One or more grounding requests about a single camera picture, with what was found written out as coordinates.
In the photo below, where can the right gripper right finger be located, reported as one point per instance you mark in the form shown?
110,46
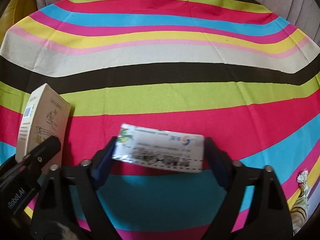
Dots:
219,161

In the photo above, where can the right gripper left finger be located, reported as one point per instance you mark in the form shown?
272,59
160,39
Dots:
102,163

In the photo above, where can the white green medicine box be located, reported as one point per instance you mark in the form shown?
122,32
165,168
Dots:
159,149

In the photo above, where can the beige herbal medicine box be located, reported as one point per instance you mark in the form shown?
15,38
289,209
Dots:
45,114

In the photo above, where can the striped velvet cushion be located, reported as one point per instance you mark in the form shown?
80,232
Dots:
299,211

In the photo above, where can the colourful striped cloth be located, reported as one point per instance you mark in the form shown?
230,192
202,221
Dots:
231,70

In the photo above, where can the yellow leather sofa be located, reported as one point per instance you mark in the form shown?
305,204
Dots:
14,12

